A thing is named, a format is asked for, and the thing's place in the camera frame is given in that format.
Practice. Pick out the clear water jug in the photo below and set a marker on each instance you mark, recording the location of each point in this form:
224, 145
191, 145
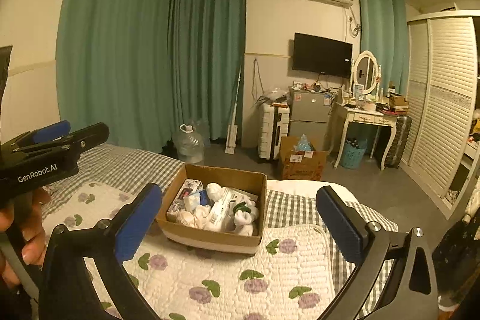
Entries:
191, 141

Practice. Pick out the cardboard box on floor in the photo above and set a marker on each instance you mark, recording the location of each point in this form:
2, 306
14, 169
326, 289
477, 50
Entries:
302, 165

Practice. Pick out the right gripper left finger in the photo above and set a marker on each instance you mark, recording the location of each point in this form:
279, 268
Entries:
66, 290

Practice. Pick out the teal laundry basket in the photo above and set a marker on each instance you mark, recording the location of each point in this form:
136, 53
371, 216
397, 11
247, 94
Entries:
353, 152

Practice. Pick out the black wall television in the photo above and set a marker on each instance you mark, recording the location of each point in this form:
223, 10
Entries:
322, 55

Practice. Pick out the white flat mop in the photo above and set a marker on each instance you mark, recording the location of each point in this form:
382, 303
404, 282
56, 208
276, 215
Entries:
233, 127

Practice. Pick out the blue Vinda tissue pack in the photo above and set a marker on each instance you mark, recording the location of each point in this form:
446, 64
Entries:
203, 198

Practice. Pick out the grey mini fridge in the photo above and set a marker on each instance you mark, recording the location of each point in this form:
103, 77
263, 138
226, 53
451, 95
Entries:
309, 115

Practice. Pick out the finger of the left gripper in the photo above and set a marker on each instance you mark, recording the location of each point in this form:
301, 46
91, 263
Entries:
81, 141
55, 134

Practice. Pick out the dark suitcase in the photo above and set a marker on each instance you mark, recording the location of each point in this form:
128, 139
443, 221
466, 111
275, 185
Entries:
397, 146

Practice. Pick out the white soft sock roll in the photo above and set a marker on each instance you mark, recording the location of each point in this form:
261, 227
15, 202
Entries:
214, 191

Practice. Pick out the white dressing table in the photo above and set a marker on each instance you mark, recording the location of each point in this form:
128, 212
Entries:
366, 124

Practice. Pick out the floral patterned tissue pack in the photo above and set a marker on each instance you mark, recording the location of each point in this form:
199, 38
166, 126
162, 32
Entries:
189, 186

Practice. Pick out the white louvred wardrobe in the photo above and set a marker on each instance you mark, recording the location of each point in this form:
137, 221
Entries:
442, 89

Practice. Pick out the oval white vanity mirror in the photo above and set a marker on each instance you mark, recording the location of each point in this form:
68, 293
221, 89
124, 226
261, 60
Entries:
365, 73

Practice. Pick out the white printed tissue pack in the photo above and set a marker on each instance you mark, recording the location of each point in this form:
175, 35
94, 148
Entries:
236, 212

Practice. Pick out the large teal curtain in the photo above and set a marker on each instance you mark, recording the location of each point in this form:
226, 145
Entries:
145, 67

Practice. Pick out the brown cardboard box on bed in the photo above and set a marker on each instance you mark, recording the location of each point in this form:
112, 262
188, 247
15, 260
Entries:
188, 227

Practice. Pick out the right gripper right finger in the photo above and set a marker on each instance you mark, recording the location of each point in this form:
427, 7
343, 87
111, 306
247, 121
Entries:
410, 291

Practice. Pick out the white suitcase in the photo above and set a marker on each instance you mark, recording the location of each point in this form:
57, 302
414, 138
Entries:
274, 125

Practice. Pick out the narrow teal curtain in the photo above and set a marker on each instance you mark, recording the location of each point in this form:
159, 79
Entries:
384, 33

